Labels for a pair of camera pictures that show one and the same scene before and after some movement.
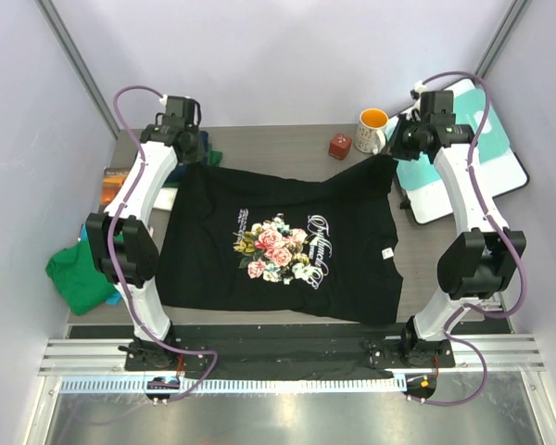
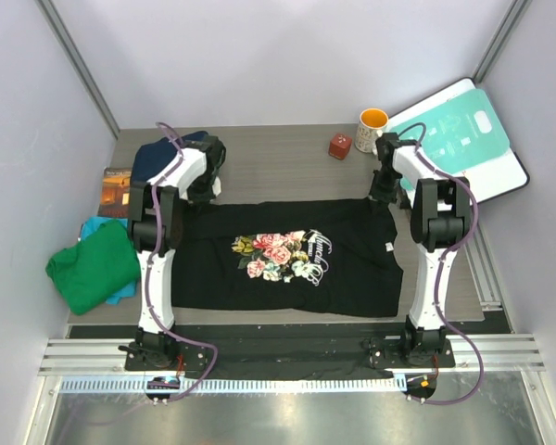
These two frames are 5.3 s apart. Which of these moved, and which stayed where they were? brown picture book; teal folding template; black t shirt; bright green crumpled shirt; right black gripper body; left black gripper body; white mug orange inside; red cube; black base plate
Moved: black t shirt; right black gripper body; left black gripper body
Stayed: brown picture book; black base plate; bright green crumpled shirt; teal folding template; red cube; white mug orange inside
